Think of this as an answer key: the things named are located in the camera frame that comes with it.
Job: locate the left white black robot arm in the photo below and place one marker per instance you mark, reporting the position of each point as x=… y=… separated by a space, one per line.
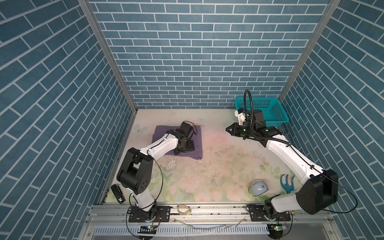
x=135 y=171

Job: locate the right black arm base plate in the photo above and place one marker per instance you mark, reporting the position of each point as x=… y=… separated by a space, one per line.
x=260 y=213

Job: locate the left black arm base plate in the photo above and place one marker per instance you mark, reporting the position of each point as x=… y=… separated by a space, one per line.
x=156 y=213

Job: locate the purple trousers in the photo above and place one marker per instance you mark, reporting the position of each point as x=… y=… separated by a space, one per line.
x=164 y=144

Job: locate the white slotted cable duct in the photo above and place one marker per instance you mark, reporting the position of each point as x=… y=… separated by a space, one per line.
x=182 y=230

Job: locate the black stapler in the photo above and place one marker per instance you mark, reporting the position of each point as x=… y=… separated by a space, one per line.
x=118 y=193

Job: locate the grey computer mouse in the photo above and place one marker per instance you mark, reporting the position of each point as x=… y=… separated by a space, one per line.
x=258 y=188

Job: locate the blue garden rake yellow handle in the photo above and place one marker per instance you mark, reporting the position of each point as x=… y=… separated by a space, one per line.
x=287 y=183

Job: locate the teal plastic mesh basket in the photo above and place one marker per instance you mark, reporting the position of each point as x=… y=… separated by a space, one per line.
x=273 y=111

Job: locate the aluminium front rail frame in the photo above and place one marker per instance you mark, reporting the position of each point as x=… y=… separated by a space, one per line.
x=302 y=226

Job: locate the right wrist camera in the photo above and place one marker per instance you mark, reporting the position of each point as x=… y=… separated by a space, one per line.
x=241 y=116

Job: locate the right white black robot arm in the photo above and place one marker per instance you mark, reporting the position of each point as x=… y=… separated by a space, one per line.
x=320 y=186

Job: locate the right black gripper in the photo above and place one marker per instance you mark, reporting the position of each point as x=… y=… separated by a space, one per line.
x=234 y=131

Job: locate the beige rubber band loop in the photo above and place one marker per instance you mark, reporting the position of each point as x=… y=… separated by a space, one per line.
x=184 y=210

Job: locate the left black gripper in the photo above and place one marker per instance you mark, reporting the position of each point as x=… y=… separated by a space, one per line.
x=191 y=146

